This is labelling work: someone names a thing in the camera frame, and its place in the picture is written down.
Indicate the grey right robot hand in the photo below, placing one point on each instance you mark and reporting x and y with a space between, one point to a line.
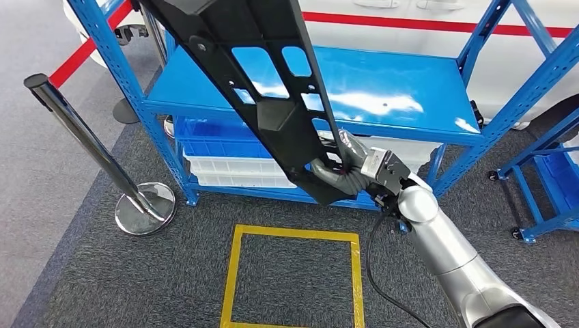
355 154

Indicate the black plastic bumper bracket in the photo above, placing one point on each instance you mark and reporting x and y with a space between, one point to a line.
271 117

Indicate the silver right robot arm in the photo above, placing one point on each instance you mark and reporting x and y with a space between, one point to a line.
443 244

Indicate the blue metal shelf rack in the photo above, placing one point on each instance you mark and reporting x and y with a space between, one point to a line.
384 77

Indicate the blue wheeled shelf cart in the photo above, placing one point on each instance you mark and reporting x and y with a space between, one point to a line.
543 231

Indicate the white plastic bin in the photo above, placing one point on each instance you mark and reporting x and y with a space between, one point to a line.
407 151
226 166
414 165
244 181
574 154

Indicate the yellow floor tape square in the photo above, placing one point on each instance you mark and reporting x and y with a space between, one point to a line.
294 233

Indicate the white car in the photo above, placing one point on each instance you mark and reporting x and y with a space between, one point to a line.
407 40

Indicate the black ribbed object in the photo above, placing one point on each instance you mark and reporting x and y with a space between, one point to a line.
476 113

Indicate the blue plastic bin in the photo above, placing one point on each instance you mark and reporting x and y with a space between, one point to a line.
217 145
558 181

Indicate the red barrier belt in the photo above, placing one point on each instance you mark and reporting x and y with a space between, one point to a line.
77 59
407 23

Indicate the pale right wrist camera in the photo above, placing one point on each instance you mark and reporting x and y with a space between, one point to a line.
373 164

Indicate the black camera bracket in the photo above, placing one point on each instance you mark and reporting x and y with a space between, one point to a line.
393 176

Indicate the chrome stanchion post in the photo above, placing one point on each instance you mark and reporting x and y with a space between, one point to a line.
149 212
154 36

